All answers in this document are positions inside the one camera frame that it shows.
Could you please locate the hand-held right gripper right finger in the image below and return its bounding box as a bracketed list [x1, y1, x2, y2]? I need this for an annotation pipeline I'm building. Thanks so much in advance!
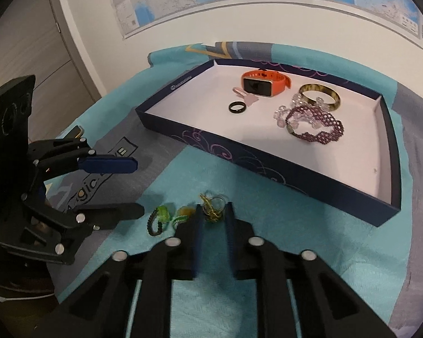
[225, 202, 399, 338]

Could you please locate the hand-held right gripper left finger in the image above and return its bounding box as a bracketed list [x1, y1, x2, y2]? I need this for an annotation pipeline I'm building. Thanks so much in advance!
[39, 203, 207, 338]

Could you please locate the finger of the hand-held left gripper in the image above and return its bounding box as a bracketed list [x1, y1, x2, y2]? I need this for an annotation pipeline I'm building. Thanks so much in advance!
[30, 137, 139, 180]
[23, 201, 145, 229]

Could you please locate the yellow beaded ring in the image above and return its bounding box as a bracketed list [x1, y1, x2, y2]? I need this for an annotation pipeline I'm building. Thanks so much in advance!
[172, 207, 198, 228]

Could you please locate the gold wire ring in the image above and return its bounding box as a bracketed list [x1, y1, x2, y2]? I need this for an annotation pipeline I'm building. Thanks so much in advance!
[199, 194, 228, 223]

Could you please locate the green beaded ring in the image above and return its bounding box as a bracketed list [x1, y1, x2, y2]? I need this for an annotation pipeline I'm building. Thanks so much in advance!
[147, 206, 171, 236]

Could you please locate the dark blue shallow box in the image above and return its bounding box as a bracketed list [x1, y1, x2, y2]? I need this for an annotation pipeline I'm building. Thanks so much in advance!
[135, 59, 402, 228]

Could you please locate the clear crystal bead bracelet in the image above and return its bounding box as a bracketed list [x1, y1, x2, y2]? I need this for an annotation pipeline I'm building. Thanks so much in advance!
[274, 93, 334, 130]

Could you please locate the pink butterfly ring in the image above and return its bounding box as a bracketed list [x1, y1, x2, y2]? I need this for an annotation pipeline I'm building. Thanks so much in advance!
[232, 86, 259, 106]

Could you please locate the purple beaded bracelet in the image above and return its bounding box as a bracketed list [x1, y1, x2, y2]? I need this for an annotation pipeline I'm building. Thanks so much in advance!
[285, 105, 344, 146]

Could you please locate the orange smartwatch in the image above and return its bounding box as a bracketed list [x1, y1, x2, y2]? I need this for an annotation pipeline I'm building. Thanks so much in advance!
[241, 68, 292, 97]

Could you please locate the olive marbled bangle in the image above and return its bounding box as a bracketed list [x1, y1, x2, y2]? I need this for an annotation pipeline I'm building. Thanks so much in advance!
[299, 83, 342, 111]

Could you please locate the gold-edged dark phone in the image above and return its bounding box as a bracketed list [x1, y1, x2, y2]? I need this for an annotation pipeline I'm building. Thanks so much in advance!
[61, 126, 85, 139]

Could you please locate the teal and grey blanket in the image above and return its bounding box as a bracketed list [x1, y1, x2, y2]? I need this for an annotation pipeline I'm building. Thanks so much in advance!
[42, 41, 423, 338]

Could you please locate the grey door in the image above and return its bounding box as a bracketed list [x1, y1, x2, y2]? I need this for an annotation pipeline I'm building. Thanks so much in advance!
[0, 0, 103, 113]

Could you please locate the white cable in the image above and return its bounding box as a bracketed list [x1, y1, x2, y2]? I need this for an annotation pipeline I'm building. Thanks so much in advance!
[0, 289, 55, 303]

